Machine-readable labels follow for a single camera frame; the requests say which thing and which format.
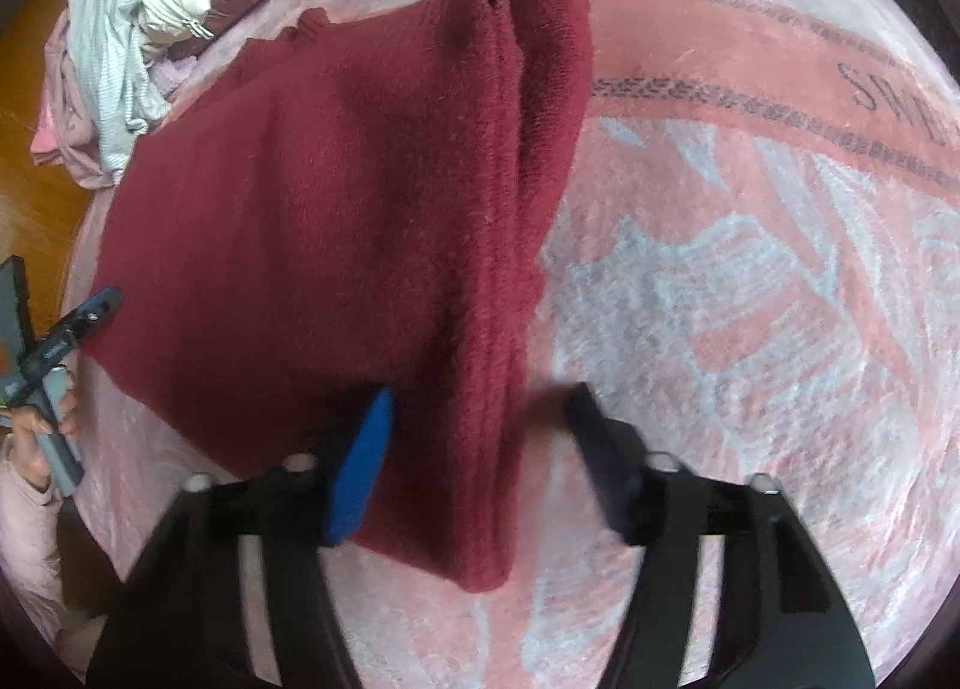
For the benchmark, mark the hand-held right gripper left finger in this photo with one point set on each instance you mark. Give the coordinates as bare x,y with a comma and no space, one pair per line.
360,464

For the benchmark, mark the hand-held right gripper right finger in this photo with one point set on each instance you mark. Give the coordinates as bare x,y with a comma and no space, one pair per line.
600,464

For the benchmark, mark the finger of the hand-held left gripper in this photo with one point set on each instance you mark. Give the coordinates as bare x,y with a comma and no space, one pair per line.
90,314

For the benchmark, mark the dark red knit sweater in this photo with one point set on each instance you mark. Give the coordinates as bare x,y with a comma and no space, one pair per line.
315,224

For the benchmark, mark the person's left forearm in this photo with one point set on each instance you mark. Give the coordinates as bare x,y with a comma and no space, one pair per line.
26,546

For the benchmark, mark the person's left hand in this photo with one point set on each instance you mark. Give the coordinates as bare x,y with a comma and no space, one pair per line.
30,445

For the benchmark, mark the wooden wardrobe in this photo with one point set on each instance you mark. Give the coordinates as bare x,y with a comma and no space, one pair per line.
30,209

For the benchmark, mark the light pink garment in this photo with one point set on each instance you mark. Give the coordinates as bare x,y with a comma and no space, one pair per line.
64,126

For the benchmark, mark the pink patterned bed blanket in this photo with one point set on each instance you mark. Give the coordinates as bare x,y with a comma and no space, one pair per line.
712,284

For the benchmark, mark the white striped garment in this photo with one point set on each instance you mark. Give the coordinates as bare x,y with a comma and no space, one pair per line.
112,59

